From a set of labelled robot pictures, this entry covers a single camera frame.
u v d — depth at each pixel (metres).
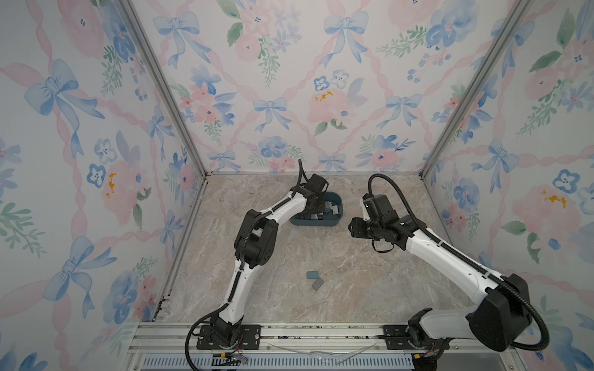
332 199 1.06
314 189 0.81
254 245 0.59
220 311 0.63
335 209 1.04
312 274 0.88
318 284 0.86
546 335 0.38
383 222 0.62
